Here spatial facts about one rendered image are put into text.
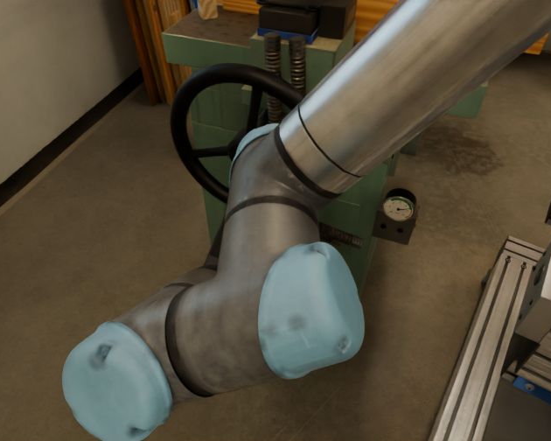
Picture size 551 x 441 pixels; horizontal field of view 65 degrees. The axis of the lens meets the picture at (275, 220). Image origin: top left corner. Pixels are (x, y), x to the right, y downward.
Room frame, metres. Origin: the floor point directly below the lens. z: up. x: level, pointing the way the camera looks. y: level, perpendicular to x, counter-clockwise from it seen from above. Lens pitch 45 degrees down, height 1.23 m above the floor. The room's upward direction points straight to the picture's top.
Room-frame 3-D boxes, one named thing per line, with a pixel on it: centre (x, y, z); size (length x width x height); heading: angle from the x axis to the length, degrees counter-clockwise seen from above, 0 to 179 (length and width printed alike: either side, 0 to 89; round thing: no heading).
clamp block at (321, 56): (0.72, -0.05, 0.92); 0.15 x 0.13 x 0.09; 69
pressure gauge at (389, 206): (0.62, -0.24, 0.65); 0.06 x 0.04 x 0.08; 69
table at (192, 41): (0.80, -0.08, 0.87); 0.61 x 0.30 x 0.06; 69
